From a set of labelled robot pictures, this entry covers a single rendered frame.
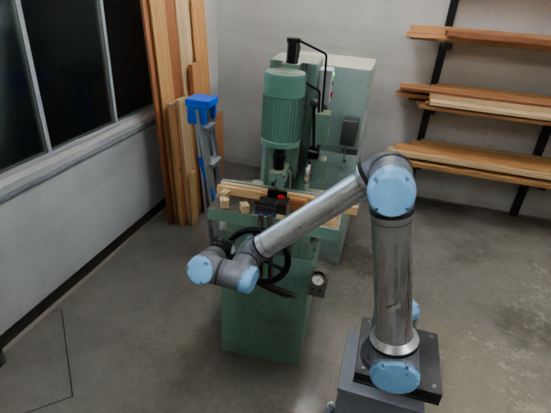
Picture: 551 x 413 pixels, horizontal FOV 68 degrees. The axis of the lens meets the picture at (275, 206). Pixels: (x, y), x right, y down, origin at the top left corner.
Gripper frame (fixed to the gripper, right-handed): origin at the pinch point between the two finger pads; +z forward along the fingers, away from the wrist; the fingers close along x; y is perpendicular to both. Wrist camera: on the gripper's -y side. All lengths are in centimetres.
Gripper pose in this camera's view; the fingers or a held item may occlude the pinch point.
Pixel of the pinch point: (230, 250)
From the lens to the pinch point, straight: 166.6
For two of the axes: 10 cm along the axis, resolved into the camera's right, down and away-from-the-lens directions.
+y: 1.3, -9.8, -1.6
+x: -9.7, -1.6, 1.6
